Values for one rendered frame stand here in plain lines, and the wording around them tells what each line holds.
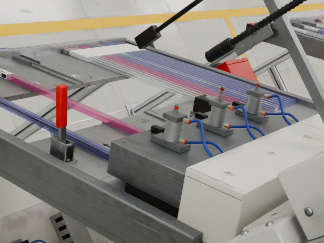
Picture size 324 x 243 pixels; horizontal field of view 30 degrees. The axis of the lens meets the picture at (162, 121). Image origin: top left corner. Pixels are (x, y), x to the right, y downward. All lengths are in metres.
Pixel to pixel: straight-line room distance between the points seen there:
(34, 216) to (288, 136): 0.66
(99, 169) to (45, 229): 0.52
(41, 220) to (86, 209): 0.56
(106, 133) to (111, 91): 1.60
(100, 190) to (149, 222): 0.08
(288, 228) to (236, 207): 0.09
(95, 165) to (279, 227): 0.35
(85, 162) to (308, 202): 0.38
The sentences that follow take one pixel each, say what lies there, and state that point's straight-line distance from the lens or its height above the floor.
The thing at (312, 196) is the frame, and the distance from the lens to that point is 0.59.
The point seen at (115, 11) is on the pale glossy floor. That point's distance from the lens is 2.86.
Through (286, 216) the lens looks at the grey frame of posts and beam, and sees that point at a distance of 0.62.
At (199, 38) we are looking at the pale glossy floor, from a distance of 3.25.
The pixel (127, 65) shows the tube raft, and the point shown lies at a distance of 1.37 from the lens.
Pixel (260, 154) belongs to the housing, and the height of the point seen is 1.29.
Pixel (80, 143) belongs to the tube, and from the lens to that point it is 0.92.
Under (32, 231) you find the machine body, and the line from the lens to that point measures 1.34.
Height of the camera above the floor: 1.70
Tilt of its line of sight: 39 degrees down
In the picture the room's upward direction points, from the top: 60 degrees clockwise
